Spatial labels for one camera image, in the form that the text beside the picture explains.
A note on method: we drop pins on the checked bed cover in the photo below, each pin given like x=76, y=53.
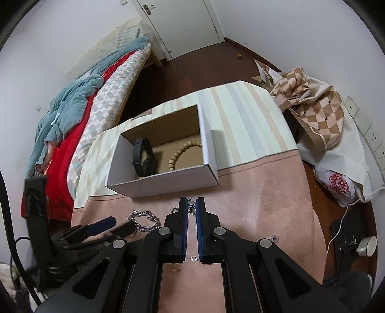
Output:
x=102, y=108

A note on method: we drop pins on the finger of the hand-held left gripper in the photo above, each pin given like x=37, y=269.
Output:
x=102, y=224
x=120, y=231

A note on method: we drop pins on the white cardboard box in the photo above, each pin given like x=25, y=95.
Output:
x=168, y=184

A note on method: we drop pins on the plastic bag with red print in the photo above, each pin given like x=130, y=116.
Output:
x=337, y=183

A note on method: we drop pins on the white cloth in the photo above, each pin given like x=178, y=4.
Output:
x=349, y=156

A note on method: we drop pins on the white door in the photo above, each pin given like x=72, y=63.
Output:
x=183, y=24

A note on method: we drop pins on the white wall socket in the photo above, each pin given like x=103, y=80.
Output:
x=380, y=159
x=352, y=106
x=372, y=137

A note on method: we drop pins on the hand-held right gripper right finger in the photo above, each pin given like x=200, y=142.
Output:
x=201, y=237

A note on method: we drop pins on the teal blanket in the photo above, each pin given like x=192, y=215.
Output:
x=72, y=99

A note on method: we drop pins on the brown checkered cloth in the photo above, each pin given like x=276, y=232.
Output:
x=318, y=111

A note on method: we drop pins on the dark grey fuzzy cushion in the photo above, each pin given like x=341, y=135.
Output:
x=349, y=289

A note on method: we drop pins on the small metal clips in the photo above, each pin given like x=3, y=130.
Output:
x=347, y=242

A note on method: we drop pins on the white charger plug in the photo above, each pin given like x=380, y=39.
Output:
x=369, y=245

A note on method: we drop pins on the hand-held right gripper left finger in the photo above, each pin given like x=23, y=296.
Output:
x=181, y=234

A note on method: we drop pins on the white quilted mattress pad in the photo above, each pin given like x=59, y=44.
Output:
x=102, y=45

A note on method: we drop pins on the black smart band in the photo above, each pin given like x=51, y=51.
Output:
x=144, y=164

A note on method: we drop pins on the striped and pink table cloth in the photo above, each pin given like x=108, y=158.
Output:
x=264, y=186

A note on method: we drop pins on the small silver stud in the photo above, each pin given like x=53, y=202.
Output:
x=274, y=238

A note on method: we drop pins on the small silver earrings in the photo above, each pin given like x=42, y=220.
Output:
x=194, y=258

